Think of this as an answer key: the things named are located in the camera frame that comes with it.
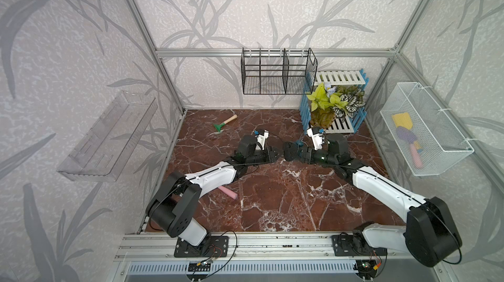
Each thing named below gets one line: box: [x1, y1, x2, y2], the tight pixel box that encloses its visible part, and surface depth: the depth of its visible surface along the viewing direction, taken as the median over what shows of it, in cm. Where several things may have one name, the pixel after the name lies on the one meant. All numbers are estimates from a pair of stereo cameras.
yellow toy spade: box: [392, 112, 413, 130], surface depth 88 cm
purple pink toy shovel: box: [396, 125, 424, 170], surface depth 77 cm
